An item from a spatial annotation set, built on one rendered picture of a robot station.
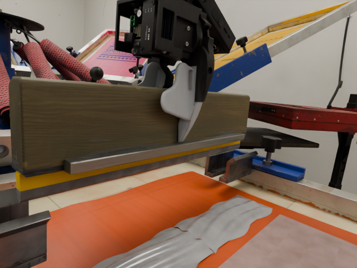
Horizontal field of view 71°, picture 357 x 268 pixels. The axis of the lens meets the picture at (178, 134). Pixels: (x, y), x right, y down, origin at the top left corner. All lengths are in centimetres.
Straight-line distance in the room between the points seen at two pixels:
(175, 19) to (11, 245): 25
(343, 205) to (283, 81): 193
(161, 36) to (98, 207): 26
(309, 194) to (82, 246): 39
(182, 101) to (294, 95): 209
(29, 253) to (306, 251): 31
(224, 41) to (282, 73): 205
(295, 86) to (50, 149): 222
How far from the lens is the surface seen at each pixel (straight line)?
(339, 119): 133
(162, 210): 40
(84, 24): 498
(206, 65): 28
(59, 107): 22
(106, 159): 23
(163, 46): 25
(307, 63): 235
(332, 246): 42
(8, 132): 51
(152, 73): 32
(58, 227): 37
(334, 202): 52
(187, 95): 29
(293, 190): 54
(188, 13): 28
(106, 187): 47
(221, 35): 35
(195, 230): 35
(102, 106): 24
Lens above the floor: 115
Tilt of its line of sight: 11 degrees down
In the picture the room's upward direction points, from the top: 6 degrees clockwise
